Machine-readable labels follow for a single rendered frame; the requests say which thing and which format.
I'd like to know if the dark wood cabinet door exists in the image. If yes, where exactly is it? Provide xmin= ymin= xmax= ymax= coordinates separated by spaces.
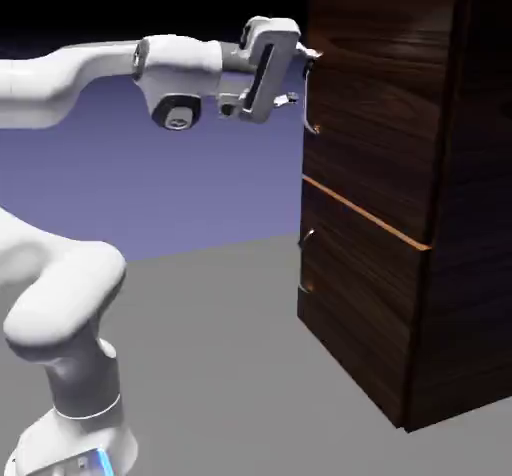
xmin=301 ymin=0 xmax=474 ymax=250
xmin=296 ymin=177 xmax=432 ymax=430

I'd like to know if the curved metal door handle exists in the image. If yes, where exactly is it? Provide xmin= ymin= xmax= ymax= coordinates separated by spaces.
xmin=300 ymin=58 xmax=322 ymax=136
xmin=297 ymin=227 xmax=317 ymax=295

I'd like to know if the dark wood cabinet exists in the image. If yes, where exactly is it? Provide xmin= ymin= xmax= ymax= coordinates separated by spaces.
xmin=296 ymin=0 xmax=512 ymax=434

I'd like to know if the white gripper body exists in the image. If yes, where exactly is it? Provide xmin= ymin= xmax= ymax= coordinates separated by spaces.
xmin=238 ymin=15 xmax=302 ymax=124

